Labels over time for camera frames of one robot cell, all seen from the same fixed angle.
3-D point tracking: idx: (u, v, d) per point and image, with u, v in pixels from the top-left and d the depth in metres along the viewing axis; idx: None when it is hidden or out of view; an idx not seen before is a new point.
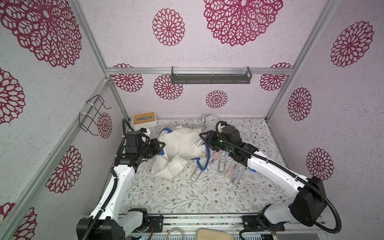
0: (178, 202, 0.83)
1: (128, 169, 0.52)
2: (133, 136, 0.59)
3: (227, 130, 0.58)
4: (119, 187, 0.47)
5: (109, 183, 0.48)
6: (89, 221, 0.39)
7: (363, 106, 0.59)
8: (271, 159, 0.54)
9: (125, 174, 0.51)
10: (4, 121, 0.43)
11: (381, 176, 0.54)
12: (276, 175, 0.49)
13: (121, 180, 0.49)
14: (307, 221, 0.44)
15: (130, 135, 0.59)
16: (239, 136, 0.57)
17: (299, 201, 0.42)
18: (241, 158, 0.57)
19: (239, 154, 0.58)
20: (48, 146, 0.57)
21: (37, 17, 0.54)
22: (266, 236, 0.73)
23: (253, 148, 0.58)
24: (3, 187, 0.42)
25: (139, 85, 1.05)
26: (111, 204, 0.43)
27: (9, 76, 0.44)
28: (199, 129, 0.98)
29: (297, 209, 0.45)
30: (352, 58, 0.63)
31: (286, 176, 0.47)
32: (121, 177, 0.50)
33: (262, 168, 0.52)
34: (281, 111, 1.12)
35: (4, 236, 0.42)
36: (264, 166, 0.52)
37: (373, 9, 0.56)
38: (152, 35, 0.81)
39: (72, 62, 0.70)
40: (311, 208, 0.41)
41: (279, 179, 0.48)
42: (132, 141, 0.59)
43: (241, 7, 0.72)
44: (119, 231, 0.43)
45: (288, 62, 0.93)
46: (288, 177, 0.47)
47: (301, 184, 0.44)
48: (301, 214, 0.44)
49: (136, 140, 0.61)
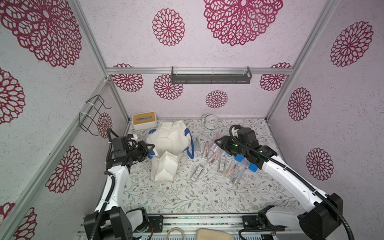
0: (178, 202, 0.83)
1: (121, 168, 0.55)
2: (120, 140, 0.62)
3: (243, 131, 0.58)
4: (118, 183, 0.50)
5: (107, 182, 0.50)
6: (95, 215, 0.40)
7: (363, 106, 0.59)
8: (289, 167, 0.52)
9: (121, 172, 0.54)
10: (4, 121, 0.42)
11: (381, 176, 0.54)
12: (292, 184, 0.46)
13: (118, 177, 0.51)
14: (316, 236, 0.42)
15: (116, 139, 0.62)
16: (255, 137, 0.58)
17: (314, 215, 0.40)
18: (256, 159, 0.55)
19: (254, 155, 0.55)
20: (48, 146, 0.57)
21: (37, 17, 0.54)
22: (266, 236, 0.73)
23: (271, 151, 0.56)
24: (3, 187, 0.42)
25: (139, 85, 1.05)
26: (114, 196, 0.45)
27: (9, 76, 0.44)
28: (179, 121, 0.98)
29: (308, 223, 0.43)
30: (351, 58, 0.63)
31: (303, 188, 0.45)
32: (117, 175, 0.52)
33: (278, 174, 0.50)
34: (281, 111, 1.12)
35: (4, 236, 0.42)
36: (280, 172, 0.49)
37: (373, 9, 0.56)
38: (152, 35, 0.81)
39: (72, 62, 0.70)
40: (325, 226, 0.39)
41: (294, 189, 0.46)
42: (119, 145, 0.62)
43: (241, 7, 0.72)
44: (126, 220, 0.45)
45: (288, 62, 0.93)
46: (306, 189, 0.44)
47: (318, 199, 0.42)
48: (311, 227, 0.43)
49: (124, 144, 0.65)
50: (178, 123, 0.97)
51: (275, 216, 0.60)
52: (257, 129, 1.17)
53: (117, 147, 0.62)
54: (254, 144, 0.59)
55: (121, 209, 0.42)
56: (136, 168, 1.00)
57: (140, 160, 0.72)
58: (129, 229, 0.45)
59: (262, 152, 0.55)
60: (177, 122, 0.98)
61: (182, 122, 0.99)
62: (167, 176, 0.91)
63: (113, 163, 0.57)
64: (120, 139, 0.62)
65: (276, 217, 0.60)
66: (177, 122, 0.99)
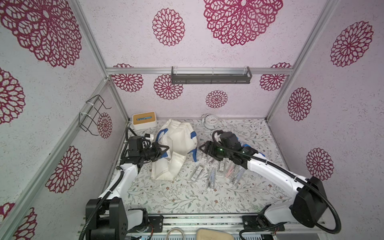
0: (178, 202, 0.83)
1: (132, 166, 0.58)
2: (135, 141, 0.65)
3: (224, 136, 0.61)
4: (124, 178, 0.52)
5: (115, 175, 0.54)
6: (97, 202, 0.42)
7: (362, 106, 0.59)
8: (270, 161, 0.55)
9: (130, 169, 0.57)
10: (4, 121, 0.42)
11: (380, 176, 0.54)
12: (276, 176, 0.49)
13: (127, 173, 0.54)
14: (309, 222, 0.43)
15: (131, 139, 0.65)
16: (236, 140, 0.62)
17: (299, 201, 0.42)
18: (240, 161, 0.58)
19: (238, 157, 0.59)
20: (48, 146, 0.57)
21: (37, 17, 0.54)
22: (266, 236, 0.73)
23: (252, 150, 0.59)
24: (3, 187, 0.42)
25: (139, 85, 1.05)
26: (118, 189, 0.47)
27: (9, 76, 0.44)
28: (189, 124, 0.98)
29: (298, 211, 0.45)
30: (351, 58, 0.63)
31: (285, 177, 0.47)
32: (127, 172, 0.55)
33: (262, 170, 0.53)
34: (281, 111, 1.12)
35: (4, 236, 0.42)
36: (264, 168, 0.52)
37: (373, 9, 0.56)
38: (152, 35, 0.81)
39: (72, 62, 0.70)
40: (312, 209, 0.42)
41: (278, 180, 0.49)
42: (134, 145, 0.66)
43: (241, 7, 0.72)
44: (123, 214, 0.45)
45: (288, 62, 0.93)
46: (287, 178, 0.47)
47: (300, 185, 0.44)
48: (302, 214, 0.44)
49: (138, 145, 0.68)
50: (185, 124, 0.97)
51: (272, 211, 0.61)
52: (257, 130, 1.16)
53: (132, 147, 0.66)
54: (237, 146, 0.63)
55: (121, 201, 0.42)
56: None
57: (152, 159, 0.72)
58: (124, 225, 0.45)
59: (245, 153, 0.59)
60: (185, 123, 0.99)
61: (189, 124, 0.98)
62: (168, 175, 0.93)
63: (125, 161, 0.61)
64: (135, 140, 0.65)
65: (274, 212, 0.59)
66: (184, 123, 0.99)
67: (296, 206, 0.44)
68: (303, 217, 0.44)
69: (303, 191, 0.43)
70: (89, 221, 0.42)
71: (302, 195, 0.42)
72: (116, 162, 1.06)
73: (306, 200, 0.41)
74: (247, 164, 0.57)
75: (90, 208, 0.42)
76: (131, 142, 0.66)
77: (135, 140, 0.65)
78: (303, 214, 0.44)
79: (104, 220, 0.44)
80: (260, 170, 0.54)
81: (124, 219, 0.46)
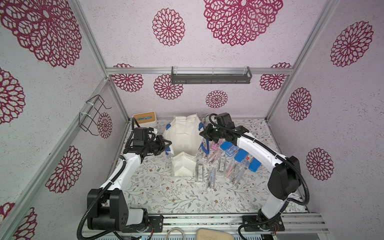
0: (178, 202, 0.83)
1: (135, 155, 0.58)
2: (141, 131, 0.65)
3: (220, 115, 0.66)
4: (126, 168, 0.52)
5: (118, 164, 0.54)
6: (98, 191, 0.43)
7: (363, 106, 0.59)
8: (257, 139, 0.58)
9: (133, 159, 0.56)
10: (4, 121, 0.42)
11: (381, 176, 0.54)
12: (258, 151, 0.54)
13: (129, 163, 0.54)
14: (281, 194, 0.48)
15: (137, 129, 0.65)
16: (230, 119, 0.66)
17: (275, 176, 0.47)
18: (231, 138, 0.62)
19: (230, 134, 0.63)
20: (48, 146, 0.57)
21: (37, 17, 0.54)
22: (266, 236, 0.73)
23: (244, 129, 0.63)
24: (3, 187, 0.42)
25: (139, 85, 1.05)
26: (120, 180, 0.47)
27: (9, 76, 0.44)
28: (194, 116, 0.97)
29: (274, 185, 0.50)
30: (351, 58, 0.63)
31: (267, 153, 0.52)
32: (129, 161, 0.55)
33: (249, 147, 0.57)
34: (281, 111, 1.12)
35: (4, 235, 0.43)
36: (250, 144, 0.56)
37: (373, 9, 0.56)
38: (152, 35, 0.81)
39: (72, 62, 0.70)
40: (284, 182, 0.46)
41: (260, 156, 0.53)
42: (139, 135, 0.66)
43: (241, 7, 0.72)
44: (124, 205, 0.46)
45: (288, 62, 0.93)
46: (269, 154, 0.52)
47: (279, 161, 0.49)
48: (277, 188, 0.49)
49: (144, 135, 0.68)
50: (192, 117, 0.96)
51: (266, 204, 0.62)
52: (257, 130, 1.16)
53: (137, 136, 0.66)
54: (230, 125, 0.66)
55: (122, 193, 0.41)
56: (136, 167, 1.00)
57: (155, 153, 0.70)
58: (124, 215, 0.46)
59: (237, 130, 0.62)
60: (191, 116, 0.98)
61: (196, 116, 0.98)
62: (187, 172, 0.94)
63: (129, 149, 0.61)
64: (141, 130, 0.65)
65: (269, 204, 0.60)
66: (191, 116, 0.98)
67: (273, 181, 0.49)
68: (277, 190, 0.49)
69: (280, 166, 0.48)
70: (89, 210, 0.42)
71: (278, 170, 0.47)
72: (116, 162, 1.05)
73: (281, 174, 0.45)
74: (237, 140, 0.61)
75: (91, 198, 0.42)
76: (136, 132, 0.66)
77: (141, 130, 0.65)
78: (275, 186, 0.49)
79: (105, 209, 0.45)
80: (247, 147, 0.58)
81: (125, 210, 0.47)
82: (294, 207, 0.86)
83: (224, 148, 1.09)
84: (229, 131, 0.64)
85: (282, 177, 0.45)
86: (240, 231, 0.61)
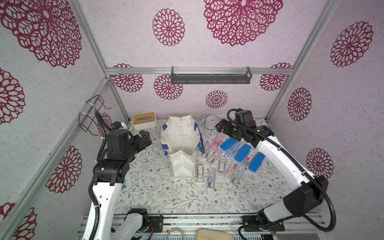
0: (178, 202, 0.83)
1: (111, 188, 0.41)
2: (117, 138, 0.46)
3: (241, 112, 0.58)
4: (101, 217, 0.39)
5: (90, 211, 0.39)
6: None
7: (362, 106, 0.59)
8: (284, 148, 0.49)
9: (109, 197, 0.41)
10: (4, 121, 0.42)
11: (381, 176, 0.54)
12: (282, 163, 0.47)
13: (105, 206, 0.40)
14: (297, 212, 0.45)
15: (111, 136, 0.45)
16: (251, 118, 0.57)
17: (298, 194, 0.42)
18: (252, 139, 0.54)
19: (250, 134, 0.55)
20: (47, 146, 0.58)
21: (37, 17, 0.54)
22: (266, 236, 0.73)
23: (268, 130, 0.55)
24: (3, 187, 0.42)
25: (139, 85, 1.05)
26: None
27: (9, 76, 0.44)
28: (190, 116, 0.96)
29: (291, 201, 0.46)
30: (351, 58, 0.63)
31: (293, 168, 0.46)
32: (104, 201, 0.40)
33: (271, 154, 0.51)
34: (281, 111, 1.12)
35: (4, 236, 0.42)
36: (275, 152, 0.49)
37: (373, 9, 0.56)
38: (152, 35, 0.81)
39: (72, 62, 0.70)
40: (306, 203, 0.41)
41: (283, 168, 0.48)
42: (115, 144, 0.45)
43: (241, 8, 0.72)
44: None
45: (288, 62, 0.93)
46: (295, 169, 0.45)
47: (306, 179, 0.43)
48: (294, 205, 0.45)
49: (121, 144, 0.48)
50: (187, 118, 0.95)
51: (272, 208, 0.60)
52: None
53: (112, 146, 0.46)
54: (251, 123, 0.58)
55: None
56: (136, 167, 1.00)
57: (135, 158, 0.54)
58: None
59: (260, 131, 0.54)
60: (186, 116, 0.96)
61: (190, 116, 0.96)
62: (187, 172, 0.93)
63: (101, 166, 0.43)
64: (117, 137, 0.46)
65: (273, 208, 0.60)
66: (185, 116, 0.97)
67: (291, 197, 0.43)
68: (294, 207, 0.46)
69: (307, 186, 0.42)
70: None
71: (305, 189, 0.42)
72: None
73: (306, 195, 0.40)
74: (259, 142, 0.52)
75: None
76: (110, 140, 0.45)
77: (117, 137, 0.46)
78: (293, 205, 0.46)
79: None
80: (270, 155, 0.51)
81: None
82: None
83: (224, 148, 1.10)
84: (250, 130, 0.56)
85: (307, 198, 0.40)
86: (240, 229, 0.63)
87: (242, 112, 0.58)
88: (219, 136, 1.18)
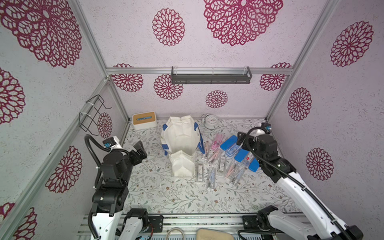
0: (178, 202, 0.83)
1: (109, 221, 0.42)
2: (112, 169, 0.44)
3: (264, 139, 0.54)
4: None
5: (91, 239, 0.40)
6: None
7: (363, 106, 0.59)
8: (309, 188, 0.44)
9: (108, 228, 0.41)
10: (4, 121, 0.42)
11: (381, 177, 0.54)
12: (306, 204, 0.44)
13: (104, 237, 0.41)
14: None
15: (106, 167, 0.43)
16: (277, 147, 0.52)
17: None
18: (271, 173, 0.52)
19: (270, 168, 0.53)
20: (47, 146, 0.58)
21: (37, 17, 0.54)
22: (266, 235, 0.73)
23: (290, 166, 0.52)
24: (3, 187, 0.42)
25: (139, 85, 1.05)
26: None
27: (9, 76, 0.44)
28: (190, 116, 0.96)
29: None
30: (351, 58, 0.63)
31: (320, 212, 0.42)
32: (103, 232, 0.41)
33: (293, 194, 0.47)
34: (281, 111, 1.12)
35: (4, 236, 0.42)
36: (299, 193, 0.46)
37: (373, 9, 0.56)
38: (152, 35, 0.81)
39: (72, 62, 0.70)
40: None
41: (309, 212, 0.44)
42: (111, 174, 0.45)
43: (241, 8, 0.72)
44: None
45: (288, 62, 0.93)
46: (322, 214, 0.42)
47: (336, 230, 0.40)
48: None
49: (117, 172, 0.47)
50: (187, 118, 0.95)
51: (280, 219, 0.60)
52: None
53: (108, 176, 0.46)
54: (274, 155, 0.54)
55: None
56: (136, 167, 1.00)
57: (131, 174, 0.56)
58: None
59: (281, 168, 0.52)
60: (185, 116, 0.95)
61: (190, 116, 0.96)
62: (187, 172, 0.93)
63: (100, 196, 0.44)
64: (112, 168, 0.44)
65: (282, 224, 0.58)
66: (185, 116, 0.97)
67: None
68: None
69: None
70: None
71: None
72: None
73: None
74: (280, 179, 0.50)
75: None
76: (106, 169, 0.44)
77: (113, 167, 0.44)
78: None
79: None
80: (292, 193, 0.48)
81: None
82: (294, 207, 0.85)
83: (224, 148, 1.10)
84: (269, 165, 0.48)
85: None
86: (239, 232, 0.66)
87: (267, 139, 0.54)
88: (219, 136, 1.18)
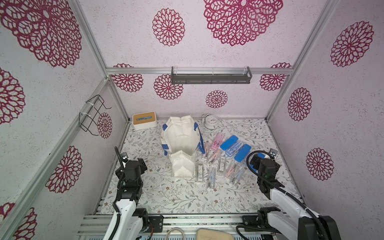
0: (178, 202, 0.83)
1: (129, 203, 0.55)
2: (132, 170, 0.60)
3: (266, 162, 0.67)
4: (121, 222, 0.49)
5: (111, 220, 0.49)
6: None
7: (363, 106, 0.59)
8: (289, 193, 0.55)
9: (128, 208, 0.53)
10: (4, 121, 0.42)
11: (381, 177, 0.54)
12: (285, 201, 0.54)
13: (123, 215, 0.51)
14: None
15: (128, 169, 0.60)
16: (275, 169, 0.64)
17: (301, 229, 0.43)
18: (265, 190, 0.65)
19: (265, 186, 0.65)
20: (47, 146, 0.58)
21: (37, 17, 0.54)
22: (266, 236, 0.73)
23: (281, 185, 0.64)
24: (3, 187, 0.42)
25: (139, 85, 1.05)
26: None
27: (9, 76, 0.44)
28: (190, 116, 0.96)
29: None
30: (351, 58, 0.63)
31: (296, 206, 0.51)
32: (124, 212, 0.52)
33: (279, 198, 0.57)
34: (281, 111, 1.12)
35: (4, 236, 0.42)
36: (281, 196, 0.57)
37: (373, 9, 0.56)
38: (152, 35, 0.81)
39: (72, 62, 0.70)
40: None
41: (290, 209, 0.51)
42: (131, 175, 0.61)
43: (241, 7, 0.72)
44: None
45: (288, 62, 0.93)
46: (299, 207, 0.50)
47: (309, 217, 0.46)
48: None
49: (135, 174, 0.63)
50: (187, 118, 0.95)
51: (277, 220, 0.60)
52: (257, 130, 1.16)
53: (129, 176, 0.62)
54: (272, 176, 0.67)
55: None
56: None
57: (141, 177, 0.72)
58: None
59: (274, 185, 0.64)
60: (185, 116, 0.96)
61: (190, 116, 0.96)
62: (187, 172, 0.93)
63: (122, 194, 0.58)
64: (132, 169, 0.60)
65: (280, 223, 0.58)
66: (185, 116, 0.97)
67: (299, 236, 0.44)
68: None
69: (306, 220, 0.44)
70: None
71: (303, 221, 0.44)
72: (116, 161, 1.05)
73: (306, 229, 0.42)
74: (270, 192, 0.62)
75: None
76: (128, 171, 0.61)
77: (133, 170, 0.60)
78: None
79: None
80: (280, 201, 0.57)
81: None
82: None
83: (224, 148, 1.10)
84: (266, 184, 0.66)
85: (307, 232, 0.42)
86: (238, 230, 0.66)
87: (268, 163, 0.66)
88: (219, 136, 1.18)
